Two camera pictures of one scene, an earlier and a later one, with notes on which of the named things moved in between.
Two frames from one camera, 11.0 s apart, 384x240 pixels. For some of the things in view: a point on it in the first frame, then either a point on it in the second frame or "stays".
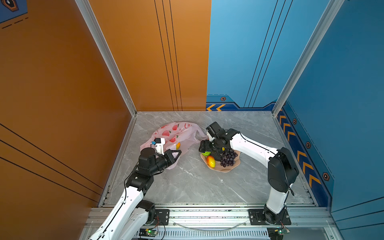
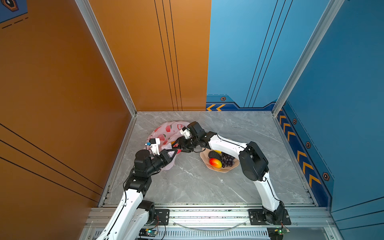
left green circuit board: (147, 232) stays
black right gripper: (206, 148) → (182, 145)
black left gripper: (169, 157) stays
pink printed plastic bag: (178, 136) stays
